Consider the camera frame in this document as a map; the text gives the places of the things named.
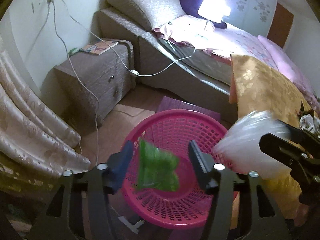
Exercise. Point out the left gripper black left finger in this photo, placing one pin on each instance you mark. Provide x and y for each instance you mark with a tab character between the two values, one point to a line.
103	180

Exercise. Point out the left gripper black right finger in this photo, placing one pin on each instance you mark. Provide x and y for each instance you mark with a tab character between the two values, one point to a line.
215	180

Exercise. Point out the clear plastic bag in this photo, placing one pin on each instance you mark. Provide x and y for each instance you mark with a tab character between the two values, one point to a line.
240	145

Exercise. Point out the green plastic wrapper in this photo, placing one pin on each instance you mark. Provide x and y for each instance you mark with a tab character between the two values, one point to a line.
157	168

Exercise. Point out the pink plastic laundry basket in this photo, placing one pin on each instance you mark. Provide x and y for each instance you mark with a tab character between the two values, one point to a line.
172	130

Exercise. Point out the beige patterned curtain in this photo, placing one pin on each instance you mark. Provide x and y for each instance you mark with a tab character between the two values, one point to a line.
36	144

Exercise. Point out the golden floral bedspread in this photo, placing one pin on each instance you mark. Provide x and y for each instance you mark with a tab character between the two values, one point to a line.
255	86

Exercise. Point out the folded pink quilt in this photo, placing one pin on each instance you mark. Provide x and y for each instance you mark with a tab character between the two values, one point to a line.
290	71

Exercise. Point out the purple floor mat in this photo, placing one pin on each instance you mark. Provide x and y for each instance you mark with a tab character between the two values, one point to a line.
168	103

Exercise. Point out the brown wooden door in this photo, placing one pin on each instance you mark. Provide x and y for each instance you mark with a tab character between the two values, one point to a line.
281	26

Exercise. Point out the colourful book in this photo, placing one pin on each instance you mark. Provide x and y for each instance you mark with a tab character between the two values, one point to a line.
99	47

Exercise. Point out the green small object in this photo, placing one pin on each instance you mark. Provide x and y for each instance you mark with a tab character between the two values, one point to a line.
73	51

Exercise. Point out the floral pink bed sheet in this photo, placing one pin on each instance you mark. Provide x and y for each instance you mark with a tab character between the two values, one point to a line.
202	35

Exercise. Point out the floral sliding wardrobe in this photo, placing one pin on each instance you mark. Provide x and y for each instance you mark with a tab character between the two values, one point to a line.
252	16

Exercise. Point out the glowing white table lamp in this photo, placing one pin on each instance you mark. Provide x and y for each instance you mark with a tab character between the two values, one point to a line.
214	11

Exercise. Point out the grey patterned pillow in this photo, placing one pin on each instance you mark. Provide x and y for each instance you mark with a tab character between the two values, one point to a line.
150	14

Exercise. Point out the dark purple plush toy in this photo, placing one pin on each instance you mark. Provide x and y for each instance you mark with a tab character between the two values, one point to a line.
191	7

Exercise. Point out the grey upholstered bed frame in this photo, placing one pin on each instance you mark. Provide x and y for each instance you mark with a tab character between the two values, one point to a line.
151	57

